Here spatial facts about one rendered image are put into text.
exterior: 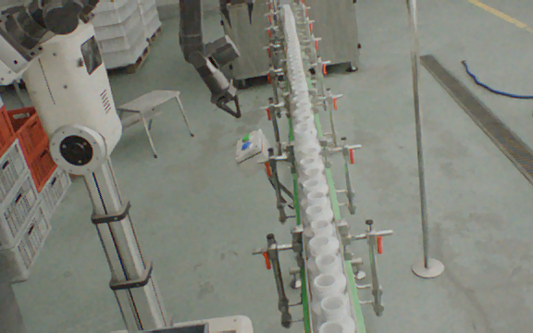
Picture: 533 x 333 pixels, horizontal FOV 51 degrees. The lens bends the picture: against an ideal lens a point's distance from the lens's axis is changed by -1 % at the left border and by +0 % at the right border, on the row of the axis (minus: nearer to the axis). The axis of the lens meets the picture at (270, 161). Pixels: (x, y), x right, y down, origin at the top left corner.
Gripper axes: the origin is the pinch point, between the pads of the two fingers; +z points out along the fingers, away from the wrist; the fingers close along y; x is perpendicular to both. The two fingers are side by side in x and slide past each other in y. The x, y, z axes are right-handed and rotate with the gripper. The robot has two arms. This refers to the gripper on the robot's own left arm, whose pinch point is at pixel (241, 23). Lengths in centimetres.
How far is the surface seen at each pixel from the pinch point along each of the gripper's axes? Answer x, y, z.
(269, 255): 82, -4, 32
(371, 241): 82, -25, 32
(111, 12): -542, 203, 63
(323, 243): 92, -15, 24
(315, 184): 69, -15, 24
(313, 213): 81, -14, 24
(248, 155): 35.5, 2.0, 29.7
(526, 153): -152, -153, 142
